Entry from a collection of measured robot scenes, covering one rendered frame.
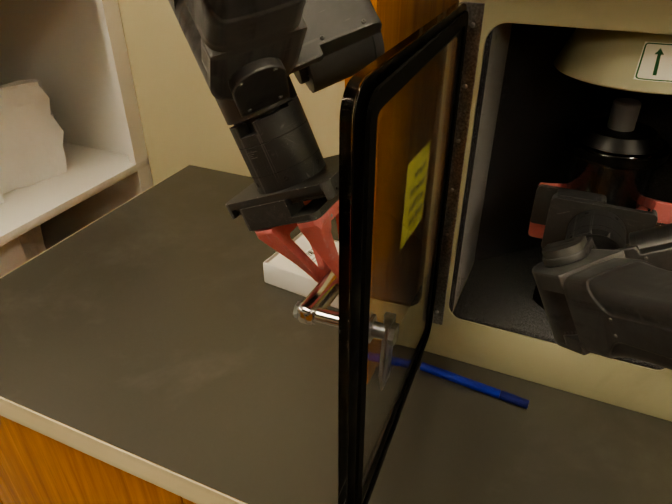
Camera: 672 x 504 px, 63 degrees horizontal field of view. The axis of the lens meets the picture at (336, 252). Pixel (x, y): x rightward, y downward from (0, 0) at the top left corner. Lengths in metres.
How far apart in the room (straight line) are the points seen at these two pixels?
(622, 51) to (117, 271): 0.79
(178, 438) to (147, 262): 0.40
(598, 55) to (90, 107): 1.23
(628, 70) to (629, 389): 0.37
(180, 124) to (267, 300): 0.64
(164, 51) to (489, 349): 0.96
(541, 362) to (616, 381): 0.09
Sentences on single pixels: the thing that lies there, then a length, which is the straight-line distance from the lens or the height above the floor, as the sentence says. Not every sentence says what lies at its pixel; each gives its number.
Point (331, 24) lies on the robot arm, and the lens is 0.40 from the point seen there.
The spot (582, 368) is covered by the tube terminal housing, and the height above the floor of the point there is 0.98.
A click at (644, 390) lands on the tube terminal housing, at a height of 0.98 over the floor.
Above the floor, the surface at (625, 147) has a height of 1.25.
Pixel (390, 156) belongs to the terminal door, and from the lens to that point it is 0.37.
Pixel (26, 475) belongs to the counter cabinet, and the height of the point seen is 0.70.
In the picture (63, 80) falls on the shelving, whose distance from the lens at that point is 1.59.
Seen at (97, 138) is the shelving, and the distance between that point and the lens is 1.58.
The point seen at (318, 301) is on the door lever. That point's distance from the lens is 0.43.
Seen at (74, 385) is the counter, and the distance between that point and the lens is 0.81.
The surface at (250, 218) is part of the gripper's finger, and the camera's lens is 0.44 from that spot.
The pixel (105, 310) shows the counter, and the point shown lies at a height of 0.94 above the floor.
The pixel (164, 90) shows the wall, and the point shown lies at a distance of 1.38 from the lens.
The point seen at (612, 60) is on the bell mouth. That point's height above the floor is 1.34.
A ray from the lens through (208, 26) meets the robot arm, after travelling 0.30.
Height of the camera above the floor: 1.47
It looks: 32 degrees down
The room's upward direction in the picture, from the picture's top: straight up
